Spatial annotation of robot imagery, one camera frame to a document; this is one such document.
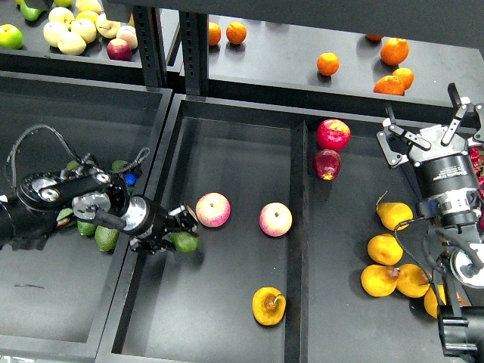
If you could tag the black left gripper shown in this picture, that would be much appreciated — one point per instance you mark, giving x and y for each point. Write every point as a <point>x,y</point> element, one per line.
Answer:
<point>148,224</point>

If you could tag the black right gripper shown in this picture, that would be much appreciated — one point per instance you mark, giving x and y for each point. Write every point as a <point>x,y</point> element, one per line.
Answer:
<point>439,154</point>

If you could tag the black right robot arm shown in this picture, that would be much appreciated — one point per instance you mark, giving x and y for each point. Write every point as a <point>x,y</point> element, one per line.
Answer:
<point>451,199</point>

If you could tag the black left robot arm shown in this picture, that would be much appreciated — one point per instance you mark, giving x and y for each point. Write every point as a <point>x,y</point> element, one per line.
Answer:
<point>87,192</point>

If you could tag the green avocado under arm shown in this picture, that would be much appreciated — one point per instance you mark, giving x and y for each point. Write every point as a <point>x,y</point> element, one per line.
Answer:
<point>86,229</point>

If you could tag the dark green avocado left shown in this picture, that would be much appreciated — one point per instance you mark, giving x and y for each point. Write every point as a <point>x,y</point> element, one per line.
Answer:
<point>106,238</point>

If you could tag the yellow pear top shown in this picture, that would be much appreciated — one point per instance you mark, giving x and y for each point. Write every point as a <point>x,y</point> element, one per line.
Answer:
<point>392,213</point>

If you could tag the pale yellow pear right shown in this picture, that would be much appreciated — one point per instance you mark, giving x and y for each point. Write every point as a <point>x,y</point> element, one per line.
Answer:
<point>107,28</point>

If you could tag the pale yellow pear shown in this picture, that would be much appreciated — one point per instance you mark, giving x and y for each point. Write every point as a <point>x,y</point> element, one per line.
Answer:
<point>85,28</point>
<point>71,43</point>
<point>107,28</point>
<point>52,32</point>
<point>61,15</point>

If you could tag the pale yellow pear front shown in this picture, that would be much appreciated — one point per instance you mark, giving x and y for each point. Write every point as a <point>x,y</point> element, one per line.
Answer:
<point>71,43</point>

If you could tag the pale yellow pear centre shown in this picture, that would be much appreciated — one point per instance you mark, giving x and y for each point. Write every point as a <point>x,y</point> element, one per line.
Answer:
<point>85,28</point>

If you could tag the pale yellow pear left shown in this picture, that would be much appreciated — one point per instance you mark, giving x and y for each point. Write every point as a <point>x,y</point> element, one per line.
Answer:
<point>52,32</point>

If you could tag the pale yellow pear back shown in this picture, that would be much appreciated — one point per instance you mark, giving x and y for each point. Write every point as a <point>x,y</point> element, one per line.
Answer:
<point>61,15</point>

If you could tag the orange small right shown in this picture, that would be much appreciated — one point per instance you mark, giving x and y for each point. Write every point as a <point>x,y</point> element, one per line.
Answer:
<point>406,75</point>

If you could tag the orange front right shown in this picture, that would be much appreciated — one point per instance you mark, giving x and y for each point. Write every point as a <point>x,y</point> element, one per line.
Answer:
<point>390,85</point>

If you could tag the pink apple left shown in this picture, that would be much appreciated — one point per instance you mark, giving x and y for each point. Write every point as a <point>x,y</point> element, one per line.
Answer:
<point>213,210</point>

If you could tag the pink apple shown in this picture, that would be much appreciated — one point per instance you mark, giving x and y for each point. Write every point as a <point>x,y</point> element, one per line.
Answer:
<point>275,219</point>
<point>213,210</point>

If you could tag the large orange upper right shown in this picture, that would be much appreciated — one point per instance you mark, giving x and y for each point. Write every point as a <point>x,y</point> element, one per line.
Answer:
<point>394,51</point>

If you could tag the bright red apple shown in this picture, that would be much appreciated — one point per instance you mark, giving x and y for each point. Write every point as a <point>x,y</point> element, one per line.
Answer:
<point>333,134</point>

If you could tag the red chili pepper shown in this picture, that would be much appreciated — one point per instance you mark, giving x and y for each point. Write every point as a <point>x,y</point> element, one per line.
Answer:
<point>481,198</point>

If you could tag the pink apple right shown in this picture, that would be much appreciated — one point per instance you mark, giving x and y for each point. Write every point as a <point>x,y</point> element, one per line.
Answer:
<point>275,219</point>

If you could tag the dark red apple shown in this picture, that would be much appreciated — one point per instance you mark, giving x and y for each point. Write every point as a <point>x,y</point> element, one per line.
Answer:
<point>327,164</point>

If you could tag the orange on shelf centre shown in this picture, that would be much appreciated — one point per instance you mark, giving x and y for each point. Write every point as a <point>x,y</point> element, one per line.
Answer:
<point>328,64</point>

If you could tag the orange on shelf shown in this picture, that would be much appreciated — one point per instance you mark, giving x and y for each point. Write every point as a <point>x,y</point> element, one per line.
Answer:
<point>236,33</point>
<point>328,64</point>

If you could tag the black centre bin divider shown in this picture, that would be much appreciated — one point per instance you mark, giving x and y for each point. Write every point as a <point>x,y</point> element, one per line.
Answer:
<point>297,282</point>

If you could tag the red apple on shelf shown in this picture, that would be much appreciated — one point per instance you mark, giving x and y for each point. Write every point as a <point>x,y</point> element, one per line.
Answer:
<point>119,50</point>

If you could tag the pale pink peach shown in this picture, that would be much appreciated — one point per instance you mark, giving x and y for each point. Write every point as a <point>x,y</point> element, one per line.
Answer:
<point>128,34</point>

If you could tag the orange on shelf left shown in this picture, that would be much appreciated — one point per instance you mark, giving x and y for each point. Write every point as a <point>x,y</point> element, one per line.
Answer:
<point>236,33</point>

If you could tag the green apple on shelf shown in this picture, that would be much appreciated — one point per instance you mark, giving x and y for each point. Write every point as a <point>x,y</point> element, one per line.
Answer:
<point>10,37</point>

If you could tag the orange cut by post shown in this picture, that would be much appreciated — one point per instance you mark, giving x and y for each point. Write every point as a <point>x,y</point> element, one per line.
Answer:
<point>214,34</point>

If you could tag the black shelf post right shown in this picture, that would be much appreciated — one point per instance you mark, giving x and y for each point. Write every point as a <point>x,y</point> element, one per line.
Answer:
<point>194,42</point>

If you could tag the black shelf post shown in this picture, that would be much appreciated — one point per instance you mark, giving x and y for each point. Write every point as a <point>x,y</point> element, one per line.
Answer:
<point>150,46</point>
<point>194,42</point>

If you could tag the black shelf post left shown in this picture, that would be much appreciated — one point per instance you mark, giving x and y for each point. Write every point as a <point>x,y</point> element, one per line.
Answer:
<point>150,46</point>

